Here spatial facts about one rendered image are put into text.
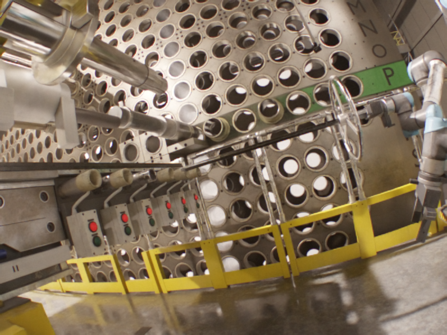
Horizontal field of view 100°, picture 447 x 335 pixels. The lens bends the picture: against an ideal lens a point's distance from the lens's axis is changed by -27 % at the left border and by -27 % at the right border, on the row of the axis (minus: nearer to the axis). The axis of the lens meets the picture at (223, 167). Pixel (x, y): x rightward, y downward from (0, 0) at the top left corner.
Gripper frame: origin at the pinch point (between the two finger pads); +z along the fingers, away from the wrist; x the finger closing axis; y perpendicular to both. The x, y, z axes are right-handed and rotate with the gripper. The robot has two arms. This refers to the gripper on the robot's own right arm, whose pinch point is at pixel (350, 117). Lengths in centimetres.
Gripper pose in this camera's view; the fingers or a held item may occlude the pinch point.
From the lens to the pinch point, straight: 114.1
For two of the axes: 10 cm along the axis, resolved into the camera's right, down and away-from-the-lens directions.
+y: -2.7, -9.6, 0.7
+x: -3.0, 0.1, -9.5
